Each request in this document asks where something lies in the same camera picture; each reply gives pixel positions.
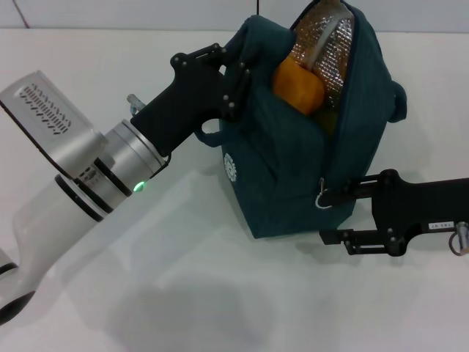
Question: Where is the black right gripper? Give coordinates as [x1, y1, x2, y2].
[318, 168, 469, 258]

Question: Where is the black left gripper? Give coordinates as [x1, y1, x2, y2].
[130, 43, 254, 155]

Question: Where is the dark teal insulated bag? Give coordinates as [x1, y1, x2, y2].
[193, 0, 409, 241]

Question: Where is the yellow orange pear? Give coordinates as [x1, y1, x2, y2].
[271, 56, 327, 116]

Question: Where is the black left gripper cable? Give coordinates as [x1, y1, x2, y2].
[145, 153, 173, 181]

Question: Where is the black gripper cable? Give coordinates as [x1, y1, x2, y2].
[448, 221, 469, 257]
[145, 153, 173, 181]

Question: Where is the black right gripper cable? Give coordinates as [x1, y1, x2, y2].
[448, 221, 469, 257]

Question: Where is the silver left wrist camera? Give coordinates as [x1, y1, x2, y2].
[0, 70, 108, 181]

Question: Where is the thin grey wall cable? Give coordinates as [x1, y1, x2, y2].
[12, 0, 30, 29]

